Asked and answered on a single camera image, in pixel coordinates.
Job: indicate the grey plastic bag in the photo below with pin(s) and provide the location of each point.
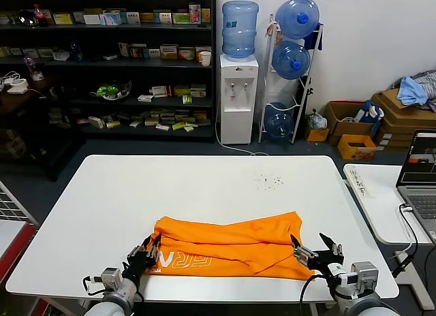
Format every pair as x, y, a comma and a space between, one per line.
317, 121

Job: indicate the orange t-shirt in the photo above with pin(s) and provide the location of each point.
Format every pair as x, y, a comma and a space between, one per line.
231, 241

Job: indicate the black shelf unit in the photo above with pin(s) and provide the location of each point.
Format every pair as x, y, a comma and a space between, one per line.
103, 88

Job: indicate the blue white bag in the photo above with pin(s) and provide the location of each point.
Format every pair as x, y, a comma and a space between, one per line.
370, 113

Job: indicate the small yellow box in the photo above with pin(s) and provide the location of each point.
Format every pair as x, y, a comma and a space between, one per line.
317, 136

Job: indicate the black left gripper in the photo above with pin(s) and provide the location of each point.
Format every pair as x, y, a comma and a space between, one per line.
136, 268

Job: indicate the white metal jug rack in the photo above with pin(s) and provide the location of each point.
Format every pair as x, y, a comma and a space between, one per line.
297, 125

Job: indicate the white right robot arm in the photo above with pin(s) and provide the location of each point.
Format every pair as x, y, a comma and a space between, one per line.
361, 304

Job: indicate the white water dispenser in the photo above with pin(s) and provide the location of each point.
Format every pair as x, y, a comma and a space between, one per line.
236, 125

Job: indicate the red white medicine box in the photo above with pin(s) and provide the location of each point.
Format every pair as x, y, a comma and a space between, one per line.
161, 92

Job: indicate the open cardboard box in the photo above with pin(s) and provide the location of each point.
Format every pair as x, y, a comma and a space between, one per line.
344, 129

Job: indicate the brown wooden table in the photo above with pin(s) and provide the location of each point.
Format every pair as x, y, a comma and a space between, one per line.
21, 101

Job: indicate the orange yellow carton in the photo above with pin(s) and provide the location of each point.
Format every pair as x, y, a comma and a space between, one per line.
169, 53

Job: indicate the yellow green flat carton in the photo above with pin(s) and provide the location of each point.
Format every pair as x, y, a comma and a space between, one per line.
63, 19

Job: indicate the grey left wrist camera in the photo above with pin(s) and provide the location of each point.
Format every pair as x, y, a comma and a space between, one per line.
111, 278

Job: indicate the colourful tall carton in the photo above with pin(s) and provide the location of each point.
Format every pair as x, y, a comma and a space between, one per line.
195, 14

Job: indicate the white round device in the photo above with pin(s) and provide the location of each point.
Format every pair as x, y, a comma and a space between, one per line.
18, 86

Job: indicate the light blue cloth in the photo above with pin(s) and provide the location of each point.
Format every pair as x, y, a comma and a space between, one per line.
411, 91

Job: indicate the stacked brown cardboard boxes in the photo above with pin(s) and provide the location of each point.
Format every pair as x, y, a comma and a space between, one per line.
402, 118

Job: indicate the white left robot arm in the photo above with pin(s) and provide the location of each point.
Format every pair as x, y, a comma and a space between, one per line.
116, 304

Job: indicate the white side table leg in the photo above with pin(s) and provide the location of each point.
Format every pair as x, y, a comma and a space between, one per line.
413, 285

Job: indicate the grey laptop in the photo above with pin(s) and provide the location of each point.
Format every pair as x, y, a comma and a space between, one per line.
422, 200

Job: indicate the dark blue bottle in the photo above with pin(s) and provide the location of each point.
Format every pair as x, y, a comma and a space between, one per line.
76, 52

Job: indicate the dark blue cloth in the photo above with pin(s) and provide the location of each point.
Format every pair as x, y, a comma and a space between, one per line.
312, 40

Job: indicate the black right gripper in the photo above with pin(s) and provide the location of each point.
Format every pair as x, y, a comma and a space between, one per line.
325, 259

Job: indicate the pink beige rag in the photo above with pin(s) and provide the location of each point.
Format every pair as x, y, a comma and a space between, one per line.
273, 28

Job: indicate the grey striped cloth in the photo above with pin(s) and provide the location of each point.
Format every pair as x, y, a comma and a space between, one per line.
429, 81

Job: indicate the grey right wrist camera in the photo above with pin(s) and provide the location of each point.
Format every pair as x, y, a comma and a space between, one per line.
365, 276

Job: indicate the white carton red print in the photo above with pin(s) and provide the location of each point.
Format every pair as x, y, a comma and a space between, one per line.
187, 54

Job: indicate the shiny silver kettle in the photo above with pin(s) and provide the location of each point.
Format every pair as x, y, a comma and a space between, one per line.
26, 19

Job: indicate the green white patterned bowl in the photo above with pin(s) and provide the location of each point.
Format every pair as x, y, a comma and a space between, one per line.
110, 90

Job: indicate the clear plastic bottle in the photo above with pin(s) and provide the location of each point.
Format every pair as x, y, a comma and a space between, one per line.
30, 67

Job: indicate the white paper cup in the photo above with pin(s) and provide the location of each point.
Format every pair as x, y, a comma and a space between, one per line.
205, 59

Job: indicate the labelled white power strip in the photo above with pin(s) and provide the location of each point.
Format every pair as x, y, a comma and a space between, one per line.
359, 183

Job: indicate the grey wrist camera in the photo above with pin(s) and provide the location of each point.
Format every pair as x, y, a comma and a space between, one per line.
111, 278
365, 276

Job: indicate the yellow storage crate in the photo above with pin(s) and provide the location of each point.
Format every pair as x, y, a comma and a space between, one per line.
355, 153

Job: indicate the blue white carton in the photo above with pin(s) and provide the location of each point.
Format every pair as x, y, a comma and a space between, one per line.
110, 19

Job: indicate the white flat medicine box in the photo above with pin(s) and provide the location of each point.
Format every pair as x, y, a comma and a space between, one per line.
145, 98

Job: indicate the labelled blue water jug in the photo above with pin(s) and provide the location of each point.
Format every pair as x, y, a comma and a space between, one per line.
239, 33

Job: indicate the cola bottle red cap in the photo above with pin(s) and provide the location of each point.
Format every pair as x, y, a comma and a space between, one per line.
40, 16

